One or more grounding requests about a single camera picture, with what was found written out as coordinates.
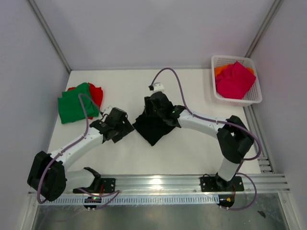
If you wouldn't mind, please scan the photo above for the black t shirt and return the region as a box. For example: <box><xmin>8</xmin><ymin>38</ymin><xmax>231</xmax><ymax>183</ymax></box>
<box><xmin>133</xmin><ymin>110</ymin><xmax>175</xmax><ymax>146</ymax></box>

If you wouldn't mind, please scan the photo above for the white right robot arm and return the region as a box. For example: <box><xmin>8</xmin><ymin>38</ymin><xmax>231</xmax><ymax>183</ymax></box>
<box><xmin>144</xmin><ymin>82</ymin><xmax>254</xmax><ymax>191</ymax></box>

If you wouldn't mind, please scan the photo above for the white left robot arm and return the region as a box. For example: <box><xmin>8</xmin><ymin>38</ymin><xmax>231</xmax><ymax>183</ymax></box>
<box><xmin>27</xmin><ymin>107</ymin><xmax>134</xmax><ymax>201</ymax></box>

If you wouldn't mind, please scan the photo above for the red t shirt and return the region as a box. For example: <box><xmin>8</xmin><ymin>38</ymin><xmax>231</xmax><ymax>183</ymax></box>
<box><xmin>67</xmin><ymin>82</ymin><xmax>105</xmax><ymax>120</ymax></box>

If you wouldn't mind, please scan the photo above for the green t shirt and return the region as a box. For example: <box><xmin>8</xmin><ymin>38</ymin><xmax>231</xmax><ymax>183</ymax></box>
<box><xmin>57</xmin><ymin>82</ymin><xmax>100</xmax><ymax>125</ymax></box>

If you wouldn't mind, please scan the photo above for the orange t shirt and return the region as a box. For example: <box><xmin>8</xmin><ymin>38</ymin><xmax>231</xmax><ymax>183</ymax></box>
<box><xmin>214</xmin><ymin>64</ymin><xmax>254</xmax><ymax>77</ymax></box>

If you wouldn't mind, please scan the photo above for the pink t shirt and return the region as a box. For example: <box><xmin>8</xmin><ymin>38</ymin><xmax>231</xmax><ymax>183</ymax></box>
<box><xmin>214</xmin><ymin>61</ymin><xmax>256</xmax><ymax>100</ymax></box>

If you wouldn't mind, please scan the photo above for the white plastic basket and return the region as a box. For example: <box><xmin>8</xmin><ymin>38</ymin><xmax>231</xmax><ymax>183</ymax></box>
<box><xmin>211</xmin><ymin>55</ymin><xmax>262</xmax><ymax>106</ymax></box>

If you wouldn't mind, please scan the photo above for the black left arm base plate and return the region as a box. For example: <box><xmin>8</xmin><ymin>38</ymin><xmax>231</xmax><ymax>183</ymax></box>
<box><xmin>82</xmin><ymin>178</ymin><xmax>116</xmax><ymax>195</ymax></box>

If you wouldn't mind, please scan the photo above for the grey slotted cable duct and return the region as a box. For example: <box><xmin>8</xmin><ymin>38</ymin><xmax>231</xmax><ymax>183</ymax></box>
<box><xmin>44</xmin><ymin>194</ymin><xmax>220</xmax><ymax>206</ymax></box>

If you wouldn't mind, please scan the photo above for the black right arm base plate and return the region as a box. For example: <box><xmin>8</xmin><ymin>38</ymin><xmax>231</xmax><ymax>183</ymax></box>
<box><xmin>200</xmin><ymin>174</ymin><xmax>245</xmax><ymax>192</ymax></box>

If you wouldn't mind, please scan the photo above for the left rear frame post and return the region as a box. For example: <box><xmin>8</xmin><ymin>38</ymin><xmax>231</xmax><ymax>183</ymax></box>
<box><xmin>26</xmin><ymin>0</ymin><xmax>72</xmax><ymax>74</ymax></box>

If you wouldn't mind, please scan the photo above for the frame post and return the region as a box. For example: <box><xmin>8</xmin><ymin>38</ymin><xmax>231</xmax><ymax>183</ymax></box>
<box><xmin>26</xmin><ymin>0</ymin><xmax>72</xmax><ymax>74</ymax></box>
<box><xmin>245</xmin><ymin>0</ymin><xmax>284</xmax><ymax>58</ymax></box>

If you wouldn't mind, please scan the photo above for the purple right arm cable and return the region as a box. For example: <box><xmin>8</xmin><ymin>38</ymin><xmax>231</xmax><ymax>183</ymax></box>
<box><xmin>148</xmin><ymin>68</ymin><xmax>262</xmax><ymax>211</ymax></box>

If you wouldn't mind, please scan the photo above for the aluminium front rail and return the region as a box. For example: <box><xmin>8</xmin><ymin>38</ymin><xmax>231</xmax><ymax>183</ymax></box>
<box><xmin>28</xmin><ymin>174</ymin><xmax>291</xmax><ymax>196</ymax></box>

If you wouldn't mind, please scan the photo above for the right rear frame post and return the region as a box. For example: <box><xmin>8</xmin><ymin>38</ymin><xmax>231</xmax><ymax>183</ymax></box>
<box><xmin>245</xmin><ymin>0</ymin><xmax>284</xmax><ymax>58</ymax></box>

